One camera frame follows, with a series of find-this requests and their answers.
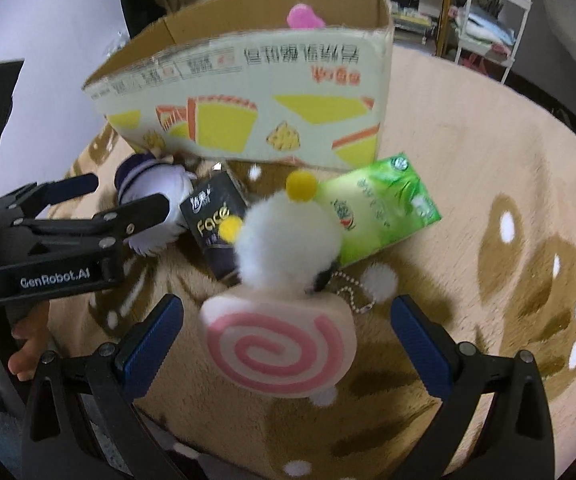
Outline green tissue pack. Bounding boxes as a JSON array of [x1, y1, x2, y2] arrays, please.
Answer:
[[315, 152, 442, 267]]

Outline person's left hand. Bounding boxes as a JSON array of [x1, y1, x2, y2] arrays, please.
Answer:
[[0, 305, 51, 382]]

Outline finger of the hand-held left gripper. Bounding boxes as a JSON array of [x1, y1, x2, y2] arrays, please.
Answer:
[[14, 193, 170, 252], [0, 173, 100, 212]]

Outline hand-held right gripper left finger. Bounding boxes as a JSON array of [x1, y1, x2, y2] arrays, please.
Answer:
[[20, 294, 186, 480]]

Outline wooden shelf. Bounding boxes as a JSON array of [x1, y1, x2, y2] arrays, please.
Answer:
[[248, 0, 456, 57]]

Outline white fluffy plush with yellow pompoms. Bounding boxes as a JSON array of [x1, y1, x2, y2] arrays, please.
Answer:
[[218, 170, 400, 317]]

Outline white metal cart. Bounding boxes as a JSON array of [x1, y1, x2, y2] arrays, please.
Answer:
[[453, 0, 533, 86]]

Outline purple plush toy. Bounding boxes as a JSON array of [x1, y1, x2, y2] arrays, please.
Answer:
[[114, 152, 198, 257]]

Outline printed cardboard box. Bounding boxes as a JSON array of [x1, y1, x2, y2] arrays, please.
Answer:
[[82, 0, 395, 173]]

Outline black tissue pack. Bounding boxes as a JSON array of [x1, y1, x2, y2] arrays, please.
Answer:
[[179, 170, 249, 281]]

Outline pile of magazines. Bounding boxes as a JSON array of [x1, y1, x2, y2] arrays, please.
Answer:
[[390, 0, 441, 43]]

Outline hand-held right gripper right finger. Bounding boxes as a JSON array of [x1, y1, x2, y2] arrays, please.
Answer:
[[390, 295, 556, 480]]

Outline beige patterned blanket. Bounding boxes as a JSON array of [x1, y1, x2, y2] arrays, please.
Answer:
[[43, 40, 576, 480]]

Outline light blue folded cloth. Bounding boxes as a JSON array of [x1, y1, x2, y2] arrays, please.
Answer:
[[460, 7, 516, 46]]

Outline pink swirl plush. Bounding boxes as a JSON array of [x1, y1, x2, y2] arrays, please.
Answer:
[[199, 282, 359, 400]]

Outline black hanging garment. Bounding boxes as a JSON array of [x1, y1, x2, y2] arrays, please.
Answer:
[[118, 0, 161, 41]]

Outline pink plush toy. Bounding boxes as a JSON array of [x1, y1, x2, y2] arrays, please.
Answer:
[[287, 4, 326, 30]]

